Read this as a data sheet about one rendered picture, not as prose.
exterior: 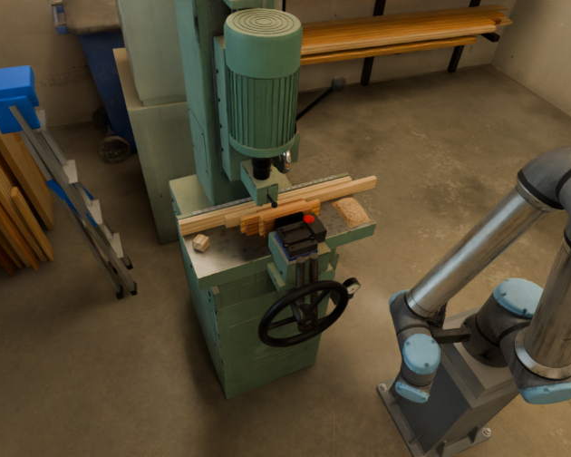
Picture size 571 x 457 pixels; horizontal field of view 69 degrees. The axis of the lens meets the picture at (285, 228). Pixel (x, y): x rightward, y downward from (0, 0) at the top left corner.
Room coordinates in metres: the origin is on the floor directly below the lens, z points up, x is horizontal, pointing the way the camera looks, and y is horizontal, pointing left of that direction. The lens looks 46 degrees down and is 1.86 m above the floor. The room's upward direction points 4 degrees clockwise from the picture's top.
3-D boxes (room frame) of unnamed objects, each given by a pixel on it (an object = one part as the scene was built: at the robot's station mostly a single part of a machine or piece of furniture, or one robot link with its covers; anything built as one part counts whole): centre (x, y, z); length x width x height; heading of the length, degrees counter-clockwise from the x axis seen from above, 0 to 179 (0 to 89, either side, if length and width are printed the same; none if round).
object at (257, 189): (0.99, 0.09, 1.03); 0.14 x 0.07 x 0.09; 28
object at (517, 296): (0.73, -0.71, 0.81); 0.17 x 0.15 x 0.18; 6
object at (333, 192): (1.04, -0.06, 0.92); 0.55 x 0.02 x 0.04; 118
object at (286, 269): (0.82, -0.04, 0.92); 0.15 x 0.13 x 0.09; 118
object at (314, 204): (0.93, -0.01, 0.94); 0.20 x 0.02 x 0.08; 118
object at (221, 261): (0.89, 0.00, 0.87); 0.61 x 0.30 x 0.06; 118
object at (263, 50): (0.97, 0.08, 1.35); 0.18 x 0.18 x 0.31
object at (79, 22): (2.59, 1.12, 0.48); 0.64 x 0.54 x 0.97; 117
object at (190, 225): (1.00, 0.05, 0.93); 0.60 x 0.02 x 0.05; 118
